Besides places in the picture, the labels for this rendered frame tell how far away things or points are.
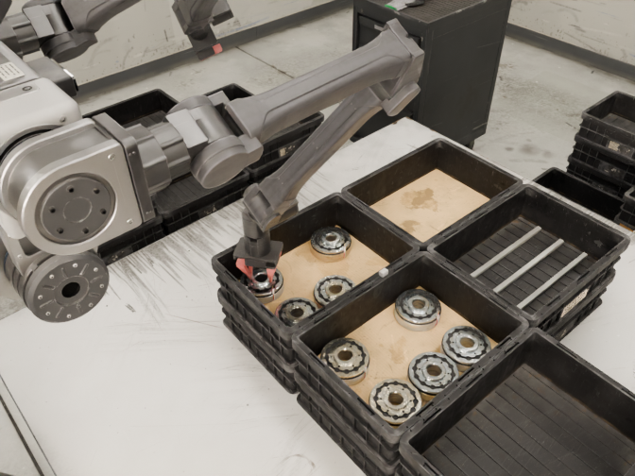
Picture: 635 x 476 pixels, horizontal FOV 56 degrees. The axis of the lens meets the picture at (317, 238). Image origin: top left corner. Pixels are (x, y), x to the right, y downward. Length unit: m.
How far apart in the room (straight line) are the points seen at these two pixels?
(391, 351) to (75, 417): 0.72
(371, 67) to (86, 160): 0.45
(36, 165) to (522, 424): 0.97
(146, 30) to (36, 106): 3.55
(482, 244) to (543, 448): 0.57
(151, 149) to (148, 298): 0.95
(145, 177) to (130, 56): 3.58
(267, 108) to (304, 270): 0.71
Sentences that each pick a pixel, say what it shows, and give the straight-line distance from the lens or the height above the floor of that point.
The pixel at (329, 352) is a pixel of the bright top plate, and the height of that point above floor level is 0.86.
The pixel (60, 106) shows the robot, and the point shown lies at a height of 1.53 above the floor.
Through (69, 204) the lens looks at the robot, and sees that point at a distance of 0.72.
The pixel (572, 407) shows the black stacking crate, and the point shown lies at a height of 0.83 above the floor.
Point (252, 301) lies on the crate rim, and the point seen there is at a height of 0.93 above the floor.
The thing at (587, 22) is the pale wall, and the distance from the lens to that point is 4.65.
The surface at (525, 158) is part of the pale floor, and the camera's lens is 3.52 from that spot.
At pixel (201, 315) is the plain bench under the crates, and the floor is 0.70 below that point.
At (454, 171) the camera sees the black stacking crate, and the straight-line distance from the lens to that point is 1.80.
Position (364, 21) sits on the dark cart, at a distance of 2.91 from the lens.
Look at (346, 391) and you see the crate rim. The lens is 1.13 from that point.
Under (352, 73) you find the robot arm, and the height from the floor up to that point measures 1.47.
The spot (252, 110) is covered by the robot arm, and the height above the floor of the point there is 1.46.
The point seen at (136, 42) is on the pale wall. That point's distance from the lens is 4.30.
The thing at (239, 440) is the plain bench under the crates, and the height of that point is 0.70.
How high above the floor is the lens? 1.87
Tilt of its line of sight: 41 degrees down
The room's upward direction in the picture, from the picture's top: 1 degrees counter-clockwise
